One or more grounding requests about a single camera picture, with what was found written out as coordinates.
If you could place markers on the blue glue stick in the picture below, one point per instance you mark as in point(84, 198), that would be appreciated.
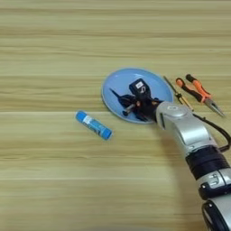
point(93, 124)

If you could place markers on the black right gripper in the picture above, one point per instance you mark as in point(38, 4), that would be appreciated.
point(147, 106)

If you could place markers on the orange black pliers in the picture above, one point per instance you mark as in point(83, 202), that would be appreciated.
point(198, 93)

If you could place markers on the black box with white label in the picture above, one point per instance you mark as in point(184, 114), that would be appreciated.
point(139, 87)

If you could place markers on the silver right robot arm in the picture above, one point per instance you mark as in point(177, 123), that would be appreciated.
point(189, 132)

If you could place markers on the round blue plate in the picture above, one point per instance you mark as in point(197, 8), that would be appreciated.
point(120, 79)

